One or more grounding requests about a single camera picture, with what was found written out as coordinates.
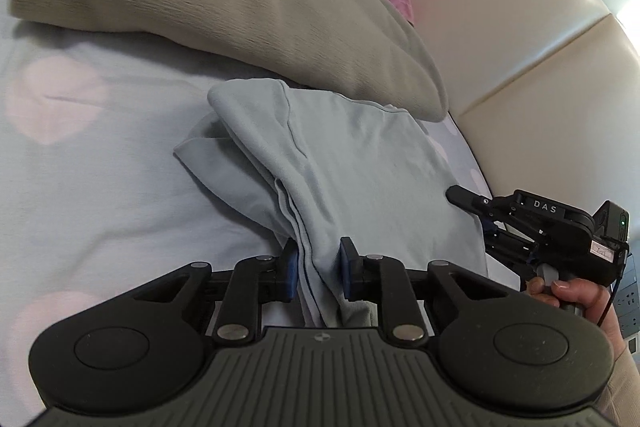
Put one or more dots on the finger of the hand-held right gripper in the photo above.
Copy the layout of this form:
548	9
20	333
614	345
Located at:
465	197
510	247

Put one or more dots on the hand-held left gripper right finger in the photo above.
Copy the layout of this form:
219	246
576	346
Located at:
346	267

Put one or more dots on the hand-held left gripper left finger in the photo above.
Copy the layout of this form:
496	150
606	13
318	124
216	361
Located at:
291	269

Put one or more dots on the light grey cotton garment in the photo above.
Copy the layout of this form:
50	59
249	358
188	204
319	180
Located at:
360	167

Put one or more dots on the person's right forearm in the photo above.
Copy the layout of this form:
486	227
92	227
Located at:
625	392

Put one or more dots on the person's right hand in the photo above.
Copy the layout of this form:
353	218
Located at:
585	302

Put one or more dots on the white power strip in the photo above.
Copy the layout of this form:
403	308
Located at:
632	302

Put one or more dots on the cream padded headboard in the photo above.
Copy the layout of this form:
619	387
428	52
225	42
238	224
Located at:
525	32

